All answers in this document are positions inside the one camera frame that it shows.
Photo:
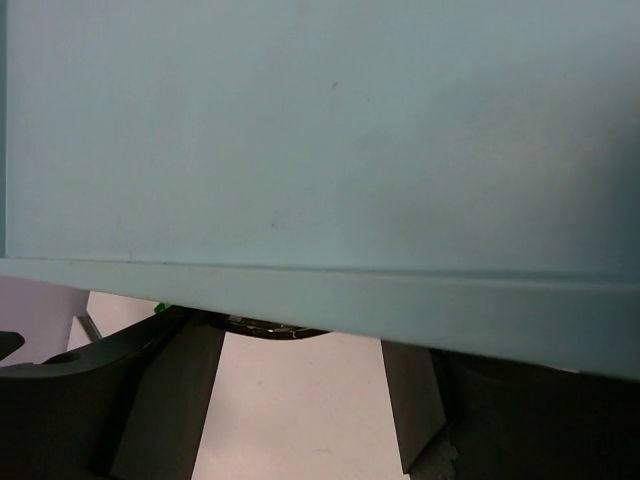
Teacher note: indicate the small green lego piece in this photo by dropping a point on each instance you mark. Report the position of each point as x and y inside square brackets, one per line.
[160, 308]

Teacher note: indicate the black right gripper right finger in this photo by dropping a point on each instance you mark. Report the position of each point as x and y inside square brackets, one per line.
[460, 416]

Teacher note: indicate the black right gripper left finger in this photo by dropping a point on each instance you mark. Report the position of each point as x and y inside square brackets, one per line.
[130, 406]

